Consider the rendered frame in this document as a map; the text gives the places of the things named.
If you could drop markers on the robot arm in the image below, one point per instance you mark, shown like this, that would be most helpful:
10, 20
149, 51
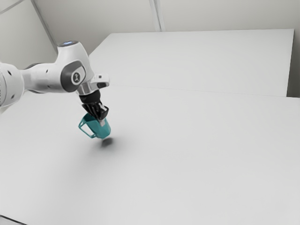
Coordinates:
70, 61

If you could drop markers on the teal faceted mug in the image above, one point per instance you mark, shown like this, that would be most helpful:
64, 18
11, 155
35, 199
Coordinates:
98, 128

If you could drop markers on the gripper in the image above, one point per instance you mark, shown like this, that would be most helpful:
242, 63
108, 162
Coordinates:
92, 103

